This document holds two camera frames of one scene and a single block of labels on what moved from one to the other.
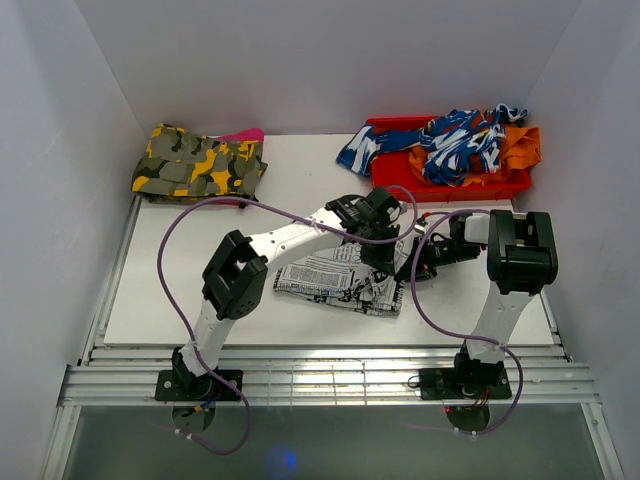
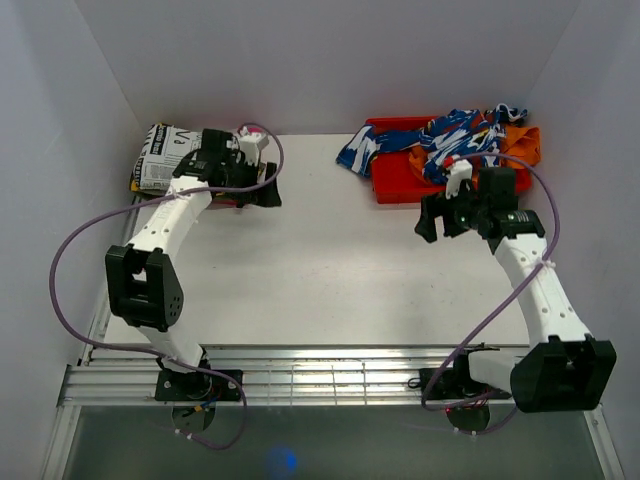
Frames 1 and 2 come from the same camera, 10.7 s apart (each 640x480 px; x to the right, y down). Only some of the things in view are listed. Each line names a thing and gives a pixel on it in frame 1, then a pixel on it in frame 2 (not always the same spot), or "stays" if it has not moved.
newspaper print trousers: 344,278 → 163,148
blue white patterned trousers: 456,144 stays
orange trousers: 520,146 stays
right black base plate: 441,383 stays
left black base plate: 180,385 stays
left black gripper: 383,261 → 265,196
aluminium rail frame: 117,374 stays
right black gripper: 425,266 → 426,224
